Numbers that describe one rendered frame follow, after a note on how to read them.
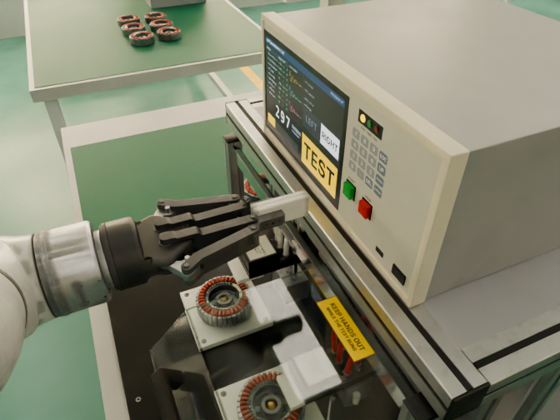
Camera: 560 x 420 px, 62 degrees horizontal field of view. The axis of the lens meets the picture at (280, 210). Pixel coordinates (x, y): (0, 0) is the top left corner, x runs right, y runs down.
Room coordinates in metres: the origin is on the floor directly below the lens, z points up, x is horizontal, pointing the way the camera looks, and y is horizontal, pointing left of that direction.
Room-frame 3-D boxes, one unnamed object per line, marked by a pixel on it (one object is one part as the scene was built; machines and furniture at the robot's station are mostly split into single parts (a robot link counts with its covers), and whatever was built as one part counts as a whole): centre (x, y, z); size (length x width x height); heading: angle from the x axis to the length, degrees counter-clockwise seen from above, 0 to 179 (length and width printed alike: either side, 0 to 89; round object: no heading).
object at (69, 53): (2.75, 0.84, 0.37); 1.85 x 1.10 x 0.75; 24
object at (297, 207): (0.43, 0.00, 1.18); 0.07 x 0.01 x 0.03; 114
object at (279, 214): (0.40, 0.02, 1.18); 0.05 x 0.03 x 0.01; 114
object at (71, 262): (0.34, 0.21, 1.18); 0.09 x 0.06 x 0.09; 24
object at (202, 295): (0.61, 0.11, 0.80); 0.11 x 0.11 x 0.04
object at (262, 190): (0.54, -0.03, 1.03); 0.62 x 0.01 x 0.03; 24
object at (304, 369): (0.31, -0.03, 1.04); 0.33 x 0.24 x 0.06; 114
